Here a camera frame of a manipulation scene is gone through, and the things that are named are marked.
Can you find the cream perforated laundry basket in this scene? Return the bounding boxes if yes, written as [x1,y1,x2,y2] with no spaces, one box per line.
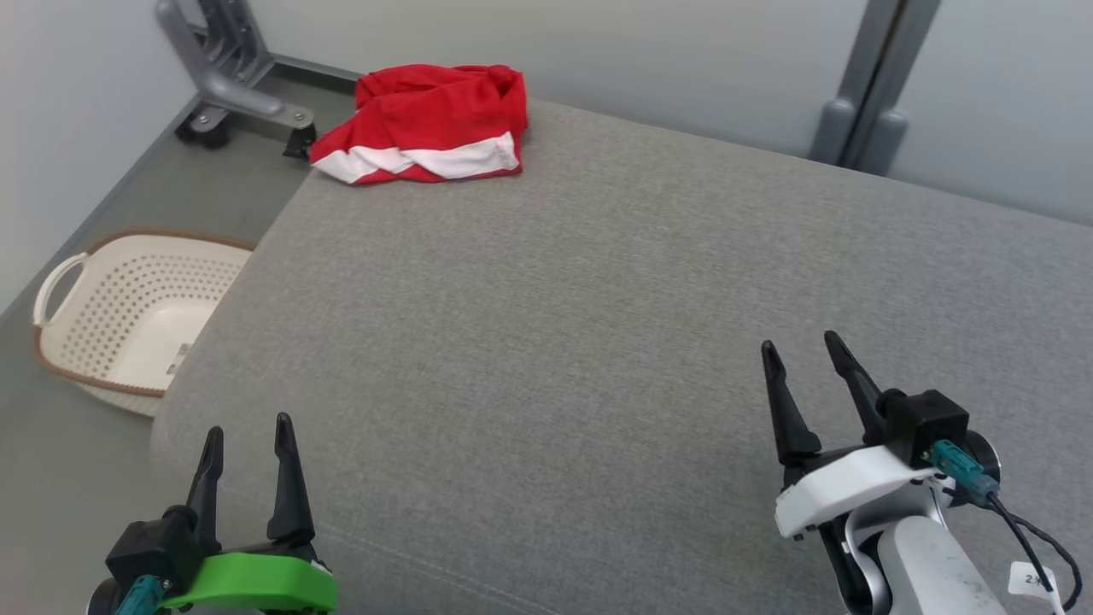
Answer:
[32,229,257,418]

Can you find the white cable label tag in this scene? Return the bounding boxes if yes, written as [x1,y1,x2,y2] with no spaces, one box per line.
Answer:
[1008,561,1065,615]

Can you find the teal camera connector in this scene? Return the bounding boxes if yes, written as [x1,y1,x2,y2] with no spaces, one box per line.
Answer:
[115,574,168,615]
[931,440,1001,507]

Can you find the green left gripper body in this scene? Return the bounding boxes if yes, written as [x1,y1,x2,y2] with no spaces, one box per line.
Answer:
[161,545,340,615]

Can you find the red shorts with white band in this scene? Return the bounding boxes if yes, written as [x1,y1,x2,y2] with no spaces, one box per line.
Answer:
[309,63,530,186]

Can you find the teal left camera connector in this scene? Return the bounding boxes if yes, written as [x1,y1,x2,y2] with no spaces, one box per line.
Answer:
[115,574,168,615]

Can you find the teal right camera connector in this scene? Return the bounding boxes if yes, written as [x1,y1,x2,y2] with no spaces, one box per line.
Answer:
[931,440,1001,507]

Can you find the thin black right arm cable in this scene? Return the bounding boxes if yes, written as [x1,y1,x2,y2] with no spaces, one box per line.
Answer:
[982,495,1084,612]

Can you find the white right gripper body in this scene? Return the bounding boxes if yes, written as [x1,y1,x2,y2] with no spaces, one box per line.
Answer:
[774,444,957,615]

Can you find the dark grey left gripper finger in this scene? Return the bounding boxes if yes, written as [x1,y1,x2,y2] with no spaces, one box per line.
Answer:
[184,425,225,556]
[266,413,318,552]

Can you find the grey vertical wall post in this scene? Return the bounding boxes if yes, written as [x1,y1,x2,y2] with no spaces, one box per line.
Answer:
[809,0,943,176]

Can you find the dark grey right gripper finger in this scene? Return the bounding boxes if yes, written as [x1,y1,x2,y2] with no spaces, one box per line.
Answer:
[823,331,891,447]
[760,340,823,468]

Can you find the grey metal stand with casters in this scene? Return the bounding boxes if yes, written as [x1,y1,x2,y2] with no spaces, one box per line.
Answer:
[155,0,319,161]

